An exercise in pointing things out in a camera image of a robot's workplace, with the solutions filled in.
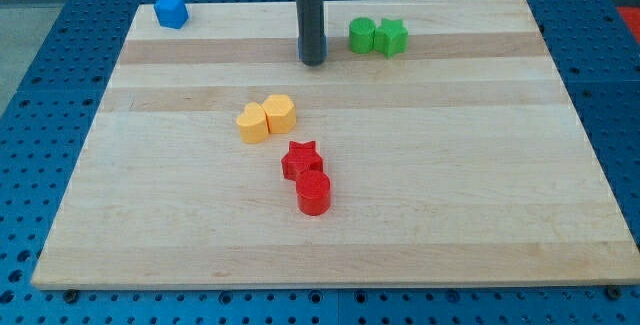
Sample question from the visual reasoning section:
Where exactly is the red star block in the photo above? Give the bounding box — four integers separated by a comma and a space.
281, 141, 323, 181

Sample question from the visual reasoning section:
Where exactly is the green star block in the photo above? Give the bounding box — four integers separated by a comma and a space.
374, 18, 408, 58

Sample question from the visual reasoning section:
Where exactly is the red cylinder block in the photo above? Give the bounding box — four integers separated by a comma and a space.
296, 170, 331, 216

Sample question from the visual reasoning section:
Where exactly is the yellow hexagon block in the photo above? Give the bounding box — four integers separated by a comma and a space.
262, 94, 297, 134

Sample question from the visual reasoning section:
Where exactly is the yellow heart block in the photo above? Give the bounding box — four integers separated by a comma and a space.
236, 102, 270, 144

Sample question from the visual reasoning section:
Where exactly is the wooden board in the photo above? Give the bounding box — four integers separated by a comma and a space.
32, 0, 639, 290

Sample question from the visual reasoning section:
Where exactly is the green cylinder block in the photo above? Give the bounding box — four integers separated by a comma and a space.
349, 17, 376, 54

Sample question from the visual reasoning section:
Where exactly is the blue cube block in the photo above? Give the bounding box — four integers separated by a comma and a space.
153, 0, 189, 29

